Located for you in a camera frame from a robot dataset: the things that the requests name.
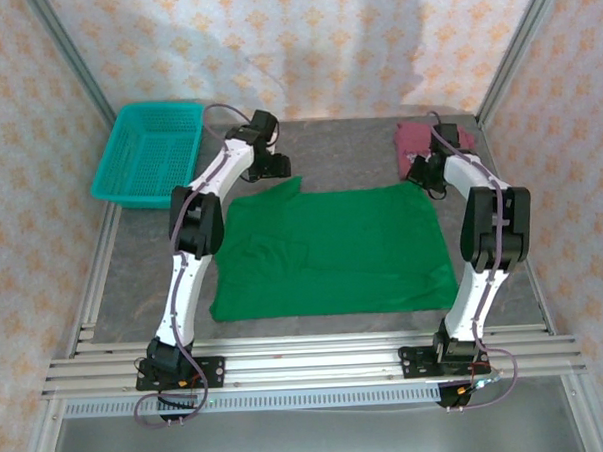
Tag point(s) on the green t-shirt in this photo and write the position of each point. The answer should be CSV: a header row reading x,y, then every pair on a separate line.
x,y
332,244

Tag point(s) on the teal plastic basket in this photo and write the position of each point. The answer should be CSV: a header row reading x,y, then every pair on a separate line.
x,y
143,153

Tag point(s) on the maroon printed t-shirt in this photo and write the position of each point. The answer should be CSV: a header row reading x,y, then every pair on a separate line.
x,y
408,141

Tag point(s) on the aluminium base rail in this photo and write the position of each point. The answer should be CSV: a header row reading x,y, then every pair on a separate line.
x,y
312,360

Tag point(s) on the grey sheet metal panel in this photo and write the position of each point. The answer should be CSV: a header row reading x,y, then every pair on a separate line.
x,y
315,435

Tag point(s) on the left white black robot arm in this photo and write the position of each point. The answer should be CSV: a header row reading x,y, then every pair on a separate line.
x,y
181,291

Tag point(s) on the aluminium frame post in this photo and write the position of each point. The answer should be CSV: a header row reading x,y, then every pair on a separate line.
x,y
518,41
74,61

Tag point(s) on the small green circuit board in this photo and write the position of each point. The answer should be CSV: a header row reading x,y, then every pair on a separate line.
x,y
488,380

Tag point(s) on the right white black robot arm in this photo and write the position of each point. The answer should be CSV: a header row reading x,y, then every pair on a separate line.
x,y
497,227

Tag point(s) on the aluminium table side rail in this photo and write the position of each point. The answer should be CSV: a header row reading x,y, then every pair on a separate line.
x,y
96,275
540,300

